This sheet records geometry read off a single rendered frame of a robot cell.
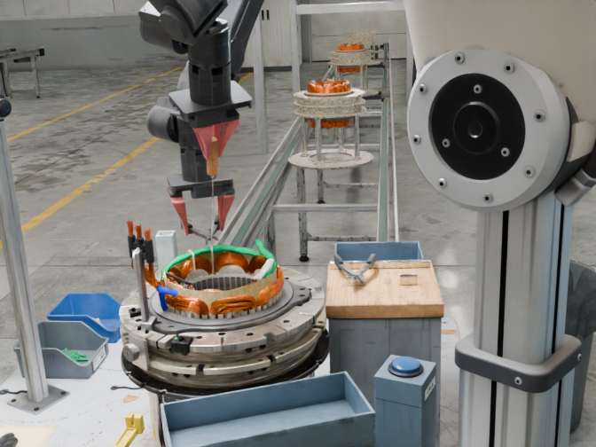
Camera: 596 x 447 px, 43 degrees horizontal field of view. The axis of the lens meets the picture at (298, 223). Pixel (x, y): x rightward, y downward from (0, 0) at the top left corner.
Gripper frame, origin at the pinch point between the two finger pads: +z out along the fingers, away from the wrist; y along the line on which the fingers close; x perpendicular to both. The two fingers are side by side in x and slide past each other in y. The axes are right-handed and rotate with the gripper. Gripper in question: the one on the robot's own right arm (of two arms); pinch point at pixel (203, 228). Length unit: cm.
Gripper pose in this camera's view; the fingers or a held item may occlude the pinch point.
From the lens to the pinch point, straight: 129.3
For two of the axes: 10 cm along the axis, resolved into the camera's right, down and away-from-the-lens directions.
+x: 2.8, 3.4, -9.0
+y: -9.6, 1.3, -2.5
